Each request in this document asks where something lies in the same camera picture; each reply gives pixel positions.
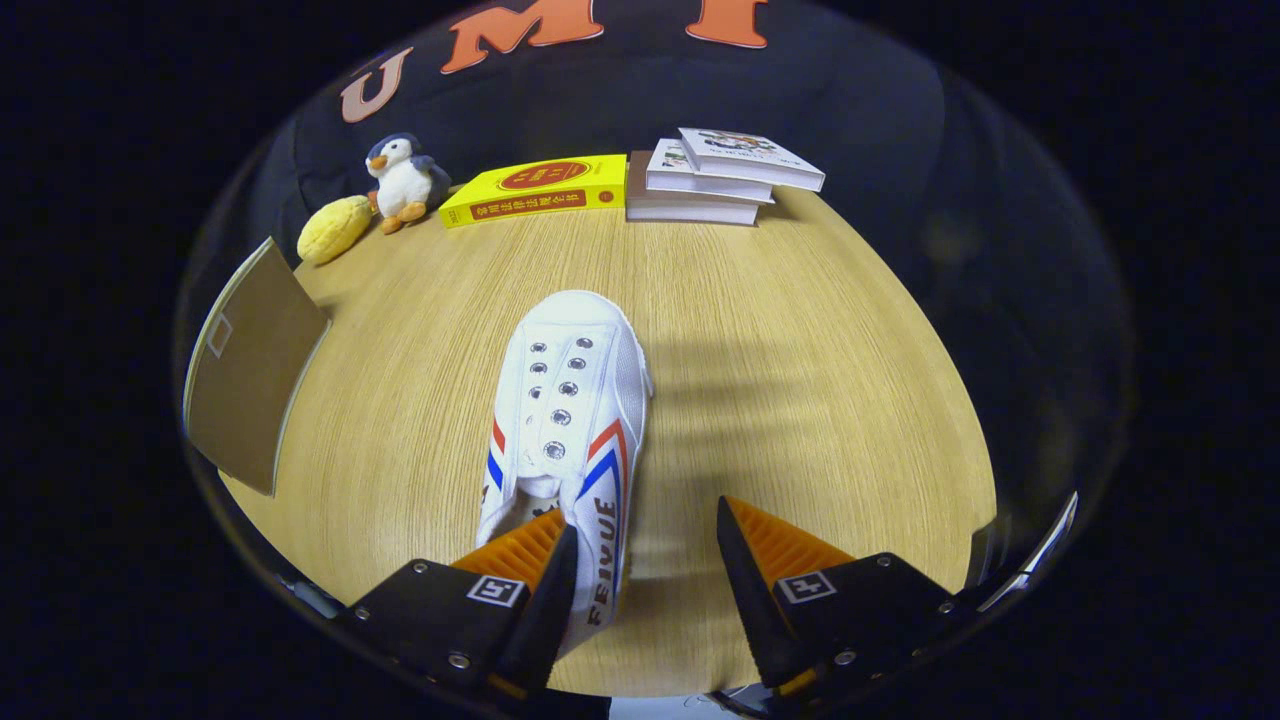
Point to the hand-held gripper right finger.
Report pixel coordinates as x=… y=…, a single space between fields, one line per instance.
x=760 y=620

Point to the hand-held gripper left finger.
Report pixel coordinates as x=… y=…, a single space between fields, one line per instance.
x=545 y=620

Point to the white canvas shoe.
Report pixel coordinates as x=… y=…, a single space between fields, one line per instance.
x=575 y=380

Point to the cream fabric storage box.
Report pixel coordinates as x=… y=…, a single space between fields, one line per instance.
x=250 y=380

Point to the yellow book with red circle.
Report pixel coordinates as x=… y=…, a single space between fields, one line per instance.
x=590 y=180

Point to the yellow round plush toy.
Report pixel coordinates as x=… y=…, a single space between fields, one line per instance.
x=335 y=230

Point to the penguin plush toy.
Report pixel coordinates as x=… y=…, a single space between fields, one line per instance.
x=405 y=185

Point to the white book with green print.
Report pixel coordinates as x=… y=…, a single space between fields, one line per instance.
x=665 y=165

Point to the white book with illustrated cover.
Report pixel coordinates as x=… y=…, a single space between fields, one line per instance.
x=750 y=155

